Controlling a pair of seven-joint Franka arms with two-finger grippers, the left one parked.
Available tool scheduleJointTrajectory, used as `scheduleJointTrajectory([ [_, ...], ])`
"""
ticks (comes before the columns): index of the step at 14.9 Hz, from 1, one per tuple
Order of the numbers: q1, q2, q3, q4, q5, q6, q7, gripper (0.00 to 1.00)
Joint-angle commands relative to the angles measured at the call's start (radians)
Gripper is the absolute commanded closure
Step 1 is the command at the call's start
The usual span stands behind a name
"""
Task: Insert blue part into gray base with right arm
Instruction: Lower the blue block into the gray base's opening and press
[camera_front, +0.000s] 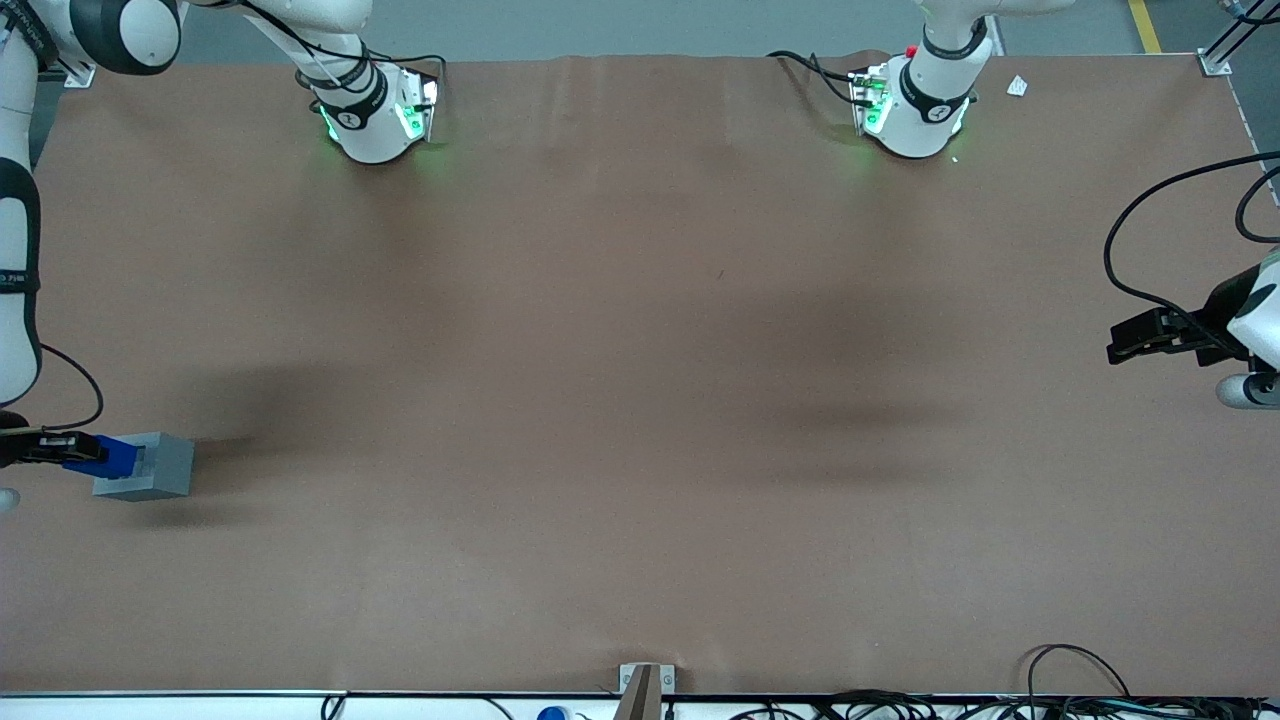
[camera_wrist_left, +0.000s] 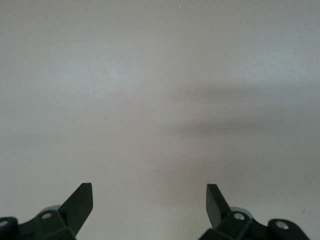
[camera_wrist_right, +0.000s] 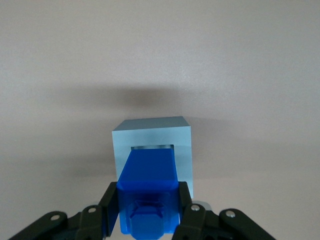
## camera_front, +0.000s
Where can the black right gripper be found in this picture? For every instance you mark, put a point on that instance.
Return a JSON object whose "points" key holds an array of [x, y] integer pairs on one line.
{"points": [[12, 447]]}

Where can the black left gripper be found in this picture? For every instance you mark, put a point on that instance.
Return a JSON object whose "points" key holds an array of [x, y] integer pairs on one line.
{"points": [[1219, 305]]}

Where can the blue plastic part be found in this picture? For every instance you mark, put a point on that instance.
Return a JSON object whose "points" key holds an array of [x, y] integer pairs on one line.
{"points": [[120, 458]]}

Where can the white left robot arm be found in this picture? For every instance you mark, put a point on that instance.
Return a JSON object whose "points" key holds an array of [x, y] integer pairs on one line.
{"points": [[930, 110]]}

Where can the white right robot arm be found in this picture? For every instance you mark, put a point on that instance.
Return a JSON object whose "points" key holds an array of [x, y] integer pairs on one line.
{"points": [[370, 110]]}

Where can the gray square base block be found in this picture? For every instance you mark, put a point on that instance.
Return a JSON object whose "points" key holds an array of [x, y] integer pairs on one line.
{"points": [[170, 470]]}

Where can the white paper scrap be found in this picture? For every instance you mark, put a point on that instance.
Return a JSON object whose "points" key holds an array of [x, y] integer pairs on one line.
{"points": [[1017, 86]]}

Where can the brown table mat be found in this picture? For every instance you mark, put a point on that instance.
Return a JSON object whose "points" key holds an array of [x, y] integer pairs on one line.
{"points": [[640, 400]]}

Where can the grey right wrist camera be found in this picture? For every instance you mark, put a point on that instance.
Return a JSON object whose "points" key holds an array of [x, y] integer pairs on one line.
{"points": [[6, 500]]}

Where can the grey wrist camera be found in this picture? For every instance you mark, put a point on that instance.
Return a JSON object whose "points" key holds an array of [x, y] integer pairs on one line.
{"points": [[6, 500], [1245, 391]]}

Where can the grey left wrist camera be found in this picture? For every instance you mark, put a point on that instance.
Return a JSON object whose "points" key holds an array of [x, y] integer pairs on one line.
{"points": [[1245, 391]]}

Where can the aluminium frame post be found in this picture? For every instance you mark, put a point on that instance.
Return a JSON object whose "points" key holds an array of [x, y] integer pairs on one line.
{"points": [[1225, 45], [80, 75]]}

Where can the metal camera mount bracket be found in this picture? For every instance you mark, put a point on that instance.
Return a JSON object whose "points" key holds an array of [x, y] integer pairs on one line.
{"points": [[642, 688]]}

